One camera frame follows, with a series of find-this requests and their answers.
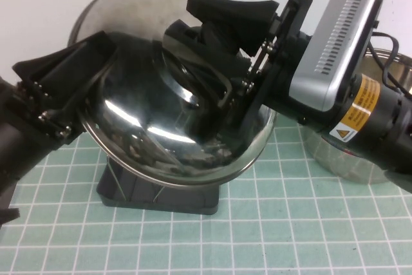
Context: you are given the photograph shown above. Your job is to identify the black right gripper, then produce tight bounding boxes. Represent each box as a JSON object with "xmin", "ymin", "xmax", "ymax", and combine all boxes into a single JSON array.
[{"xmin": 164, "ymin": 0, "xmax": 326, "ymax": 133}]

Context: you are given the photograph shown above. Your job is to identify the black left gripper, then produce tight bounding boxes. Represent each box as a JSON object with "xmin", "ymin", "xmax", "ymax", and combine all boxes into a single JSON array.
[{"xmin": 0, "ymin": 31, "xmax": 117, "ymax": 179}]

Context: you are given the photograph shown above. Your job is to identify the stainless steel pot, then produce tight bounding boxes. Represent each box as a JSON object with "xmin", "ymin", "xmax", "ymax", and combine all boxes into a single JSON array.
[{"xmin": 301, "ymin": 48, "xmax": 412, "ymax": 185}]

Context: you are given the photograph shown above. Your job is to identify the green checked tablecloth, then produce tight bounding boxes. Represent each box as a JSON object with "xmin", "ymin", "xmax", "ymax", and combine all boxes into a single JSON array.
[{"xmin": 0, "ymin": 117, "xmax": 412, "ymax": 275}]

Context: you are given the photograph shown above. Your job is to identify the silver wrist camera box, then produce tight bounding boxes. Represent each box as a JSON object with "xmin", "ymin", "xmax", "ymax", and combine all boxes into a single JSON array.
[{"xmin": 288, "ymin": 0, "xmax": 384, "ymax": 112}]

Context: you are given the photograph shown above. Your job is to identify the black tray wire lid rack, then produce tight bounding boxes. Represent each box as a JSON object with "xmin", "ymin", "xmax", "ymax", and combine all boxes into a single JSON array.
[{"xmin": 96, "ymin": 155, "xmax": 220, "ymax": 216}]

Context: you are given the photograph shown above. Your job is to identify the looped black cable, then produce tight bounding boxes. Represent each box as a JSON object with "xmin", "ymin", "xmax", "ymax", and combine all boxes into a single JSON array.
[{"xmin": 370, "ymin": 32, "xmax": 412, "ymax": 99}]

